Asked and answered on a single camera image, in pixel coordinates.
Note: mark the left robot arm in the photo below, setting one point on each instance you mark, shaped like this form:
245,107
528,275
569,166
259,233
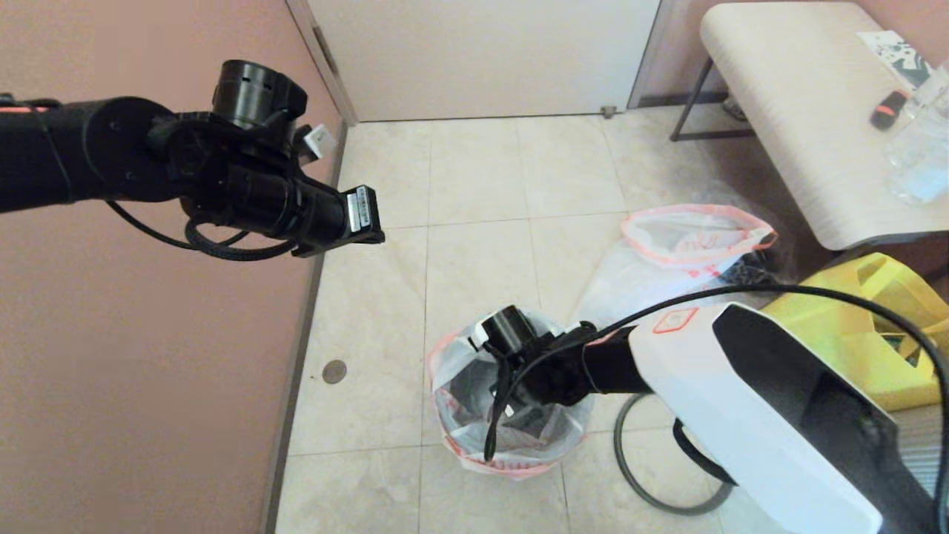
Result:
111,148

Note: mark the clear bag with dark contents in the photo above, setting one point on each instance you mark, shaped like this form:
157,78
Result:
778,256

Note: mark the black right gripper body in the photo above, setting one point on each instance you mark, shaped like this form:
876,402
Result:
530,411

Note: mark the beige door jamb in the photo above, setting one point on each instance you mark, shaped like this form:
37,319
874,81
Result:
650,55
333,81

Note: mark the white red-print bag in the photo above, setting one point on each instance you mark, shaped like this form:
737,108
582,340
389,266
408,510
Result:
460,371

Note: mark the black and white leaflet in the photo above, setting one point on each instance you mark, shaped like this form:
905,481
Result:
897,56

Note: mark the white door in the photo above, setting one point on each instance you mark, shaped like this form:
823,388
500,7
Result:
482,59

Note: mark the black metal table frame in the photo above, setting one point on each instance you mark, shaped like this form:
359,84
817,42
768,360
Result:
712,135

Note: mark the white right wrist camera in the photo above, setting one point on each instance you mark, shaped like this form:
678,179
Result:
478,337

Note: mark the clear water bottle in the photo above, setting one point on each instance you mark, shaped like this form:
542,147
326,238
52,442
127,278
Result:
923,163

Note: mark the pale gray ribbed cylinder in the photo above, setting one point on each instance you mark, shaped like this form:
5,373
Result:
927,437

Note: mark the white plastic bag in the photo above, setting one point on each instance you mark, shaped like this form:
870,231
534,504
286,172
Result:
689,237

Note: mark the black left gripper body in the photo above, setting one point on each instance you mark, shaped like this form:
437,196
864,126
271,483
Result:
334,219

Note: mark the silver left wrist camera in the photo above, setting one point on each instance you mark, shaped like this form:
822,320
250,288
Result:
317,141

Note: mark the round metal floor plate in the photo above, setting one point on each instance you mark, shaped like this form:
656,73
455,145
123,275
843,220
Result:
334,371

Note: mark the beige wood-grain table top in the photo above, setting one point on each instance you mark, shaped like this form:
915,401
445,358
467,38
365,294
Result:
801,119

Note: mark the yellow fabric tote bag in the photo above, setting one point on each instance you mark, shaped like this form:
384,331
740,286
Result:
852,334

